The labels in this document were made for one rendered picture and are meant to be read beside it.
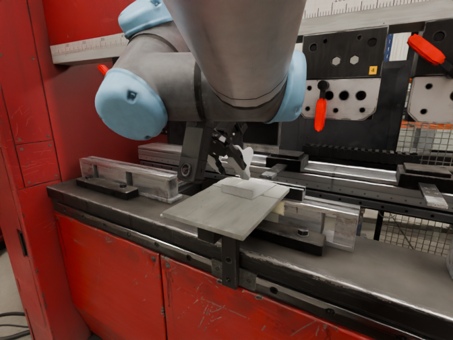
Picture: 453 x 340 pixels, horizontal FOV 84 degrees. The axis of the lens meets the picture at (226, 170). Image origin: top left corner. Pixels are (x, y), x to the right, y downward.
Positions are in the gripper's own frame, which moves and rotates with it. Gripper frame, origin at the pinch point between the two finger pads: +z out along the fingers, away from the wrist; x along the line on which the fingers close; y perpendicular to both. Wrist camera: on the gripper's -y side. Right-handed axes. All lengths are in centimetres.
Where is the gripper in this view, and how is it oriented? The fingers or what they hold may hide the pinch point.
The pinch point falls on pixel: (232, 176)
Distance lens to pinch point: 56.3
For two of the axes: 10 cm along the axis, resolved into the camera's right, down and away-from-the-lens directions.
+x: -8.0, -1.8, 5.7
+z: 3.8, 5.8, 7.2
